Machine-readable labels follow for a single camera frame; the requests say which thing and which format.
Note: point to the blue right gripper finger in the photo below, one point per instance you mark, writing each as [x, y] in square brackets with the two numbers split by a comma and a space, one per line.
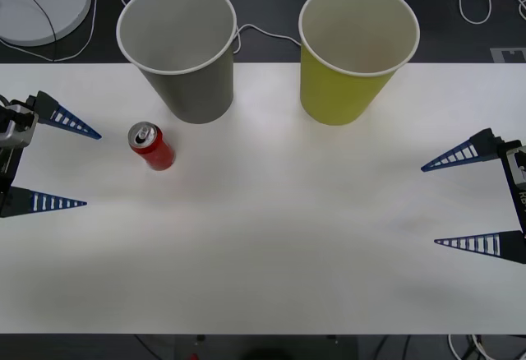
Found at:
[483, 146]
[509, 247]

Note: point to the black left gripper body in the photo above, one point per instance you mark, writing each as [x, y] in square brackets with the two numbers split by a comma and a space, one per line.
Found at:
[6, 171]

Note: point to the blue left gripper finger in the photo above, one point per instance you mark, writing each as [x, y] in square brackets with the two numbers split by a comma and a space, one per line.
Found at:
[16, 201]
[43, 107]

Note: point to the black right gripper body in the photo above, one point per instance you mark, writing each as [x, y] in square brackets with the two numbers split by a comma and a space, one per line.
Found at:
[518, 208]

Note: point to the red drink can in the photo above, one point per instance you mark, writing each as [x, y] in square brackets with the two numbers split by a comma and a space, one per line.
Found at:
[155, 151]

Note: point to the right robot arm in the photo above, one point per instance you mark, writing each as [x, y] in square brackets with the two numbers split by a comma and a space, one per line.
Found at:
[518, 167]

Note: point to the grey plastic waste bin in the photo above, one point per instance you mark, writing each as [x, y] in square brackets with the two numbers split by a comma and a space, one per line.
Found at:
[197, 93]

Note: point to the yellow-green plastic waste bin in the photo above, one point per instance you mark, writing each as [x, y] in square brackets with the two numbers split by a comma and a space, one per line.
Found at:
[333, 97]

